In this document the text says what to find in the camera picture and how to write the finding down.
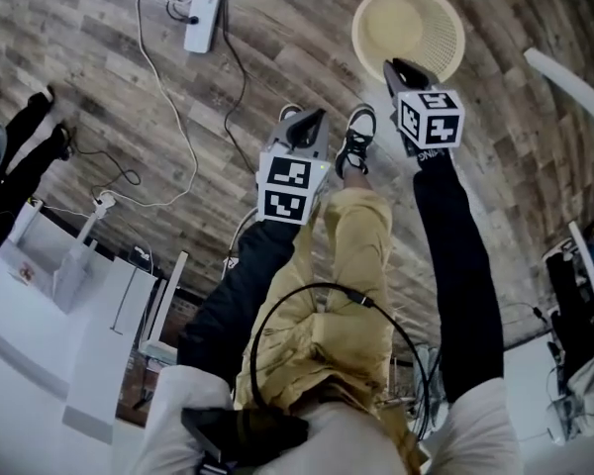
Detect person's left forearm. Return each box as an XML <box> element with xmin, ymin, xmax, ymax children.
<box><xmin>177</xmin><ymin>219</ymin><xmax>299</xmax><ymax>381</ymax></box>

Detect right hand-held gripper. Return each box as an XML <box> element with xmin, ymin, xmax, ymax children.
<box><xmin>381</xmin><ymin>57</ymin><xmax>466</xmax><ymax>158</ymax></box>

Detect looped black cable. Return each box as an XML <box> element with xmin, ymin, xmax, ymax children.
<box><xmin>70</xmin><ymin>144</ymin><xmax>144</xmax><ymax>203</ymax></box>

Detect black power strip cable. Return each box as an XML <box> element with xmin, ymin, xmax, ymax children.
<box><xmin>161</xmin><ymin>0</ymin><xmax>257</xmax><ymax>176</ymax></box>

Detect person's khaki trousers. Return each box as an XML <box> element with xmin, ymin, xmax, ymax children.
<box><xmin>234</xmin><ymin>164</ymin><xmax>428</xmax><ymax>475</ymax></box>

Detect person's right forearm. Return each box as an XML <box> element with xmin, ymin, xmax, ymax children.
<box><xmin>412</xmin><ymin>147</ymin><xmax>506</xmax><ymax>406</ymax></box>

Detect white desk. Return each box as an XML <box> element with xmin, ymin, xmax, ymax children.
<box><xmin>0</xmin><ymin>199</ymin><xmax>190</xmax><ymax>445</ymax></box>

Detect person's left shoe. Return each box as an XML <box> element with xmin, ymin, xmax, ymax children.
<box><xmin>277</xmin><ymin>103</ymin><xmax>304</xmax><ymax>124</ymax></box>

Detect person's white shirt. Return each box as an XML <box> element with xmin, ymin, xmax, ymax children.
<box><xmin>137</xmin><ymin>362</ymin><xmax>522</xmax><ymax>475</ymax></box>

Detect black waist pouch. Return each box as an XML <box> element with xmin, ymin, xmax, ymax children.
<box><xmin>212</xmin><ymin>407</ymin><xmax>312</xmax><ymax>469</ymax></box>

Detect white power strip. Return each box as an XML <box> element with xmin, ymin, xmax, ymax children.
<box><xmin>183</xmin><ymin>0</ymin><xmax>223</xmax><ymax>55</ymax></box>

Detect person's right shoe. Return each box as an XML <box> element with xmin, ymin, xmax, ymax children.
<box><xmin>334</xmin><ymin>103</ymin><xmax>378</xmax><ymax>177</ymax></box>

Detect grey buckle strap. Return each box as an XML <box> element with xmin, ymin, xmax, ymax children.
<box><xmin>179</xmin><ymin>406</ymin><xmax>230</xmax><ymax>475</ymax></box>

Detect person's shoe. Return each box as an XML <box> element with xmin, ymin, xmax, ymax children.
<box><xmin>334</xmin><ymin>103</ymin><xmax>378</xmax><ymax>177</ymax></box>
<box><xmin>277</xmin><ymin>103</ymin><xmax>304</xmax><ymax>124</ymax></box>

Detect black body-worn cable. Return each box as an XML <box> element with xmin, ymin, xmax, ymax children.
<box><xmin>248</xmin><ymin>281</ymin><xmax>433</xmax><ymax>440</ymax></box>

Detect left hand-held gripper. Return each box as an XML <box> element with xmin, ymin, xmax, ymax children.
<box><xmin>255</xmin><ymin>107</ymin><xmax>333</xmax><ymax>227</ymax></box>

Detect long white cable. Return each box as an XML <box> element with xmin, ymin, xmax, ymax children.
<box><xmin>93</xmin><ymin>0</ymin><xmax>200</xmax><ymax>211</ymax></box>

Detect cream plastic laundry basket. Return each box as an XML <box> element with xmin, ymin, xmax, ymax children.
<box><xmin>350</xmin><ymin>0</ymin><xmax>467</xmax><ymax>86</ymax></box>

